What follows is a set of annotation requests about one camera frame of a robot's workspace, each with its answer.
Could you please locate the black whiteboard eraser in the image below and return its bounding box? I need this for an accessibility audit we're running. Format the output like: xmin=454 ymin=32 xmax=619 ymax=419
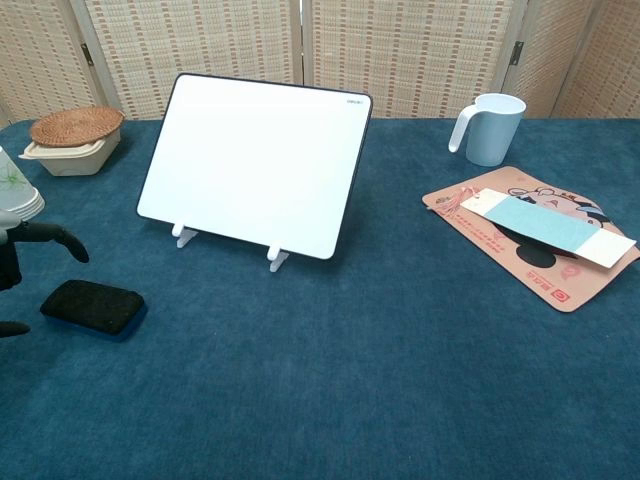
xmin=39 ymin=279 xmax=149 ymax=344

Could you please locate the white rectangular board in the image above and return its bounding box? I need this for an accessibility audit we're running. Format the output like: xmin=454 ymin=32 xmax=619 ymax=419
xmin=135 ymin=73 xmax=374 ymax=261

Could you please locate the white plastic tube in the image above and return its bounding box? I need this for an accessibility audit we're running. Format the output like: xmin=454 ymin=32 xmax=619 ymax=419
xmin=266 ymin=244 xmax=291 ymax=274
xmin=171 ymin=215 xmax=197 ymax=250

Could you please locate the white teal bookmark with tassel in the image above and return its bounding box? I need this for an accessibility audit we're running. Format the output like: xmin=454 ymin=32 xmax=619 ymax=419
xmin=433 ymin=184 xmax=638 ymax=271

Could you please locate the white measuring cup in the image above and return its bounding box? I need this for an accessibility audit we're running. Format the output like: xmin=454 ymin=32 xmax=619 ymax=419
xmin=447 ymin=92 xmax=528 ymax=168

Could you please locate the white paper cup stack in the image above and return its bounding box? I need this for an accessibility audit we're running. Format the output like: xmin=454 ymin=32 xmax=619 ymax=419
xmin=0 ymin=145 xmax=46 ymax=221

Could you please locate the woven bamboo screen panel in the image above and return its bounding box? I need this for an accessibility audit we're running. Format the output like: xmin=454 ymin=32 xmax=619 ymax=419
xmin=69 ymin=0 xmax=309 ymax=121
xmin=0 ymin=0 xmax=109 ymax=126
xmin=509 ymin=0 xmax=640 ymax=120
xmin=302 ymin=0 xmax=529 ymax=120

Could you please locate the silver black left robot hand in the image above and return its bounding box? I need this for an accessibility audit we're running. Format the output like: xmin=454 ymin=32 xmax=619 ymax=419
xmin=0 ymin=207 xmax=90 ymax=337

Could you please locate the blue felt table cover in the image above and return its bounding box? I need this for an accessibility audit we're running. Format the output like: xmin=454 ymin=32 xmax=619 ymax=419
xmin=0 ymin=117 xmax=640 ymax=480

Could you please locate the pink cartoon pouch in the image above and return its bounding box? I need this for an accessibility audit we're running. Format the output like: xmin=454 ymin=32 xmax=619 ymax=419
xmin=421 ymin=165 xmax=640 ymax=315

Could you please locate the round woven rattan coaster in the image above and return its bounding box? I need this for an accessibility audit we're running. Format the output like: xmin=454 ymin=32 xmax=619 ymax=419
xmin=28 ymin=106 xmax=126 ymax=149

